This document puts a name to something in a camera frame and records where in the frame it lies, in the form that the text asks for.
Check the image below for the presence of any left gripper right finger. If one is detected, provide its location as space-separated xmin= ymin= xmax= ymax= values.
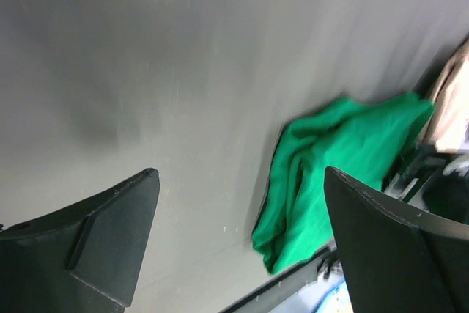
xmin=324 ymin=166 xmax=468 ymax=312

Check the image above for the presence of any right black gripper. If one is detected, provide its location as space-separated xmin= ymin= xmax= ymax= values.
xmin=382 ymin=145 xmax=468 ymax=218

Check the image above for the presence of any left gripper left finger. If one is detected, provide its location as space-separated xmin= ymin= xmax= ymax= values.
xmin=1 ymin=168 xmax=160 ymax=312

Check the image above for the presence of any green t shirt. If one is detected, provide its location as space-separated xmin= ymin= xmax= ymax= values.
xmin=251 ymin=92 xmax=434 ymax=275

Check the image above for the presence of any beige folded t shirt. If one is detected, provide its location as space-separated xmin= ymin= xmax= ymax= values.
xmin=424 ymin=42 xmax=468 ymax=153

